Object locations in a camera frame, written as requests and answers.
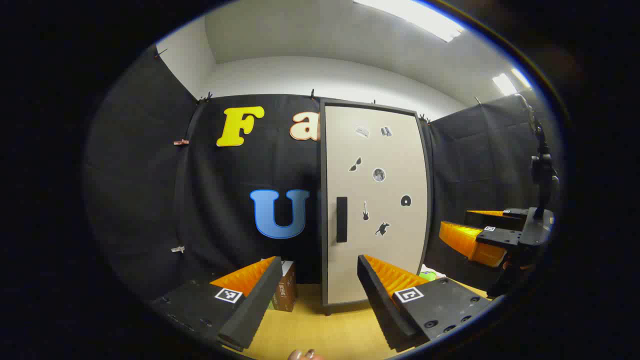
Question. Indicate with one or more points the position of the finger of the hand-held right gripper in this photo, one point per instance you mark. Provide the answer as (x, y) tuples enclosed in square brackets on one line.
[(465, 240), (492, 220)]

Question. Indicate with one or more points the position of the small ceiling light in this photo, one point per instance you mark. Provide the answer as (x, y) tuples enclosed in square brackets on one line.
[(521, 78), (504, 84)]

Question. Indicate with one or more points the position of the white clip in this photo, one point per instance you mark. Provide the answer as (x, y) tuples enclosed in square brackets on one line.
[(178, 249)]

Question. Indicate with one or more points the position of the long ceiling light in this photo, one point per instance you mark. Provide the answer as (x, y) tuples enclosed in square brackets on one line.
[(415, 17)]

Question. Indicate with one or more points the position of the orange clip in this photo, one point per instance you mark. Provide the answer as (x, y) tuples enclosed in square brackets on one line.
[(181, 142)]

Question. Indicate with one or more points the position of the black backdrop cloth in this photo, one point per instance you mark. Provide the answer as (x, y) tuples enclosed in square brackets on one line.
[(210, 200)]

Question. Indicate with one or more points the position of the grey cabinet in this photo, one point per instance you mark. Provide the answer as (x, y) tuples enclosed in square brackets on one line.
[(321, 225)]

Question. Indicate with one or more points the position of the brown box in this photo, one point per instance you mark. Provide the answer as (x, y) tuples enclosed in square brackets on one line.
[(287, 292)]

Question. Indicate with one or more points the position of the beige cabinet door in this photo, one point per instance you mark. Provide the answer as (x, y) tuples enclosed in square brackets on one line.
[(380, 250)]

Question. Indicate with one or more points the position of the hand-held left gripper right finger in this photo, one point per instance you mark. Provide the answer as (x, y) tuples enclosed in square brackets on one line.
[(380, 300)]

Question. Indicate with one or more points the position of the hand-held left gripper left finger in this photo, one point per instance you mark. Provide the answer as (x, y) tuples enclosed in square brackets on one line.
[(260, 300)]

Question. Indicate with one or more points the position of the green white object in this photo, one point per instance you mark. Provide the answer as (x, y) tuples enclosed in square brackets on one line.
[(429, 275)]

